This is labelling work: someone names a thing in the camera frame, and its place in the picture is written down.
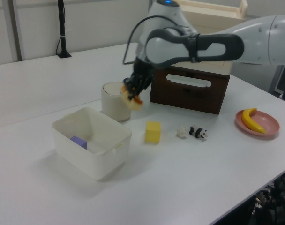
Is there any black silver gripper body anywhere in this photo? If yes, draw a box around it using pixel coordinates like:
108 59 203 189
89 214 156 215
129 57 157 92

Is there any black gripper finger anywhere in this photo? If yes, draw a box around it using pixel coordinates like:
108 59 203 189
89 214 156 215
127 82 146 101
122 75 136 95

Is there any toy bread with orange topping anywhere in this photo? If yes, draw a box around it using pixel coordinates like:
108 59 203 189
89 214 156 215
120 85 144 111

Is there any white plastic basket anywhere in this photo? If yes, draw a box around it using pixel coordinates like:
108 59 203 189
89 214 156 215
51 107 133 181

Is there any cream lidded trash can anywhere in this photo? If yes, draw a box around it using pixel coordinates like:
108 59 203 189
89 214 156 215
101 81 132 122

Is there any yellow block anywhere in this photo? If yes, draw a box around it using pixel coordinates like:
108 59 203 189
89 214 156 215
145 120 162 143

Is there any dark brown drawer box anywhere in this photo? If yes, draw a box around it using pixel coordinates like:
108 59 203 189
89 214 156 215
149 65 231 115

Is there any small white toy animal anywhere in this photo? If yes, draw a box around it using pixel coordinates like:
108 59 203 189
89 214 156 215
176 125 188 139

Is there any toy panda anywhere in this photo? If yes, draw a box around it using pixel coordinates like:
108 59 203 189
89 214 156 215
188 125 209 141

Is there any purple block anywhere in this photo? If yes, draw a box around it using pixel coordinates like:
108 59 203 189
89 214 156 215
69 135 88 150

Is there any black pole stand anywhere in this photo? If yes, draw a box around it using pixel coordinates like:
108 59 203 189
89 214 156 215
56 0 72 59

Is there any cream toy cabinet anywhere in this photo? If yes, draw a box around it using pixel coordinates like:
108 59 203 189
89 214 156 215
165 0 248 75

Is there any yellow banana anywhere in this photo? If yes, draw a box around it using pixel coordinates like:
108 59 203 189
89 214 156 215
241 107 266 134

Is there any pink plate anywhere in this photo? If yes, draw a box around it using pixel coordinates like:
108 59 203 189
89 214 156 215
235 109 280 139

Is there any black equipment under table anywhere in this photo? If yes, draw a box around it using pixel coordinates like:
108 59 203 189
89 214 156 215
247 167 285 225

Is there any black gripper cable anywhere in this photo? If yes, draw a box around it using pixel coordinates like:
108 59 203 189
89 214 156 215
122 15 201 65

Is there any white drawer handle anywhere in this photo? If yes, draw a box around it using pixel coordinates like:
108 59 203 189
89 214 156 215
165 73 212 88

